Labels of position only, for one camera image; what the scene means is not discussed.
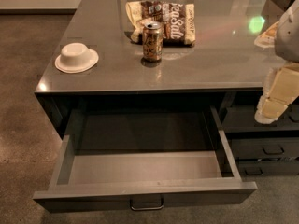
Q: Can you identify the closed middle right drawer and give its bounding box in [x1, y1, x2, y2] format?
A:
[231, 137, 299, 160]

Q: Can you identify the closed drawer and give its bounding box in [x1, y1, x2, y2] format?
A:
[238, 161, 299, 176]
[231, 137, 299, 160]

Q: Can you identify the orange soda can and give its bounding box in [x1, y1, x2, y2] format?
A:
[142, 21, 163, 62]

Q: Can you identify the open grey top drawer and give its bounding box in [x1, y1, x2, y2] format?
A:
[33, 107, 257, 213]

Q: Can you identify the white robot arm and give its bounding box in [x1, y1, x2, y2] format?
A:
[254, 0, 299, 124]

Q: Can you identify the metal drawer handle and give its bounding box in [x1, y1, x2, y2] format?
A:
[130, 197, 164, 212]

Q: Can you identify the sea salt chip bag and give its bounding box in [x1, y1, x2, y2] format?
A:
[125, 1, 195, 46]

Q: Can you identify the closed lower right drawer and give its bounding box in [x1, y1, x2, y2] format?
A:
[238, 161, 299, 176]

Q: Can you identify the white upturned bowl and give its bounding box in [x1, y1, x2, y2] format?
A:
[55, 43, 99, 74]

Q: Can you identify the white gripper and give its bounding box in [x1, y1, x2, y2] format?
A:
[254, 22, 299, 124]

